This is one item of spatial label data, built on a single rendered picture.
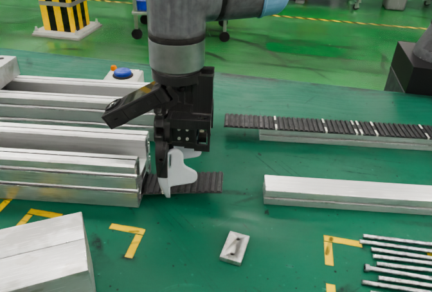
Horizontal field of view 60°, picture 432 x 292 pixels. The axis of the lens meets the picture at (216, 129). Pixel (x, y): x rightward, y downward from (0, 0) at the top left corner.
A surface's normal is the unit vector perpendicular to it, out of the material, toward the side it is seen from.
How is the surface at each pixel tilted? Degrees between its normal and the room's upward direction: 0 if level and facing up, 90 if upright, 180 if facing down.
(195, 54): 90
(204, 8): 107
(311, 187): 0
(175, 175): 81
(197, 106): 90
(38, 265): 0
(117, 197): 90
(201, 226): 0
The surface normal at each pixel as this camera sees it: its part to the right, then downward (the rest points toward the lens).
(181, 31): 0.24, 0.52
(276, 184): 0.04, -0.85
